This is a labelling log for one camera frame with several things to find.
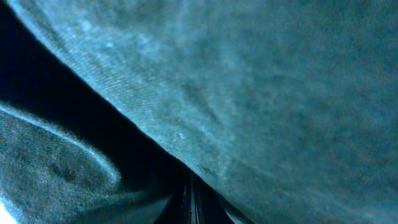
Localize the black shorts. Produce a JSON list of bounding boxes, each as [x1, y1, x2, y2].
[[1, 1, 397, 223]]

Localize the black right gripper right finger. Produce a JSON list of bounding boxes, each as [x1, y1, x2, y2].
[[192, 174, 233, 224]]

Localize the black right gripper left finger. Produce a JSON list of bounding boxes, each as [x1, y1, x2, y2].
[[154, 175, 192, 224]]

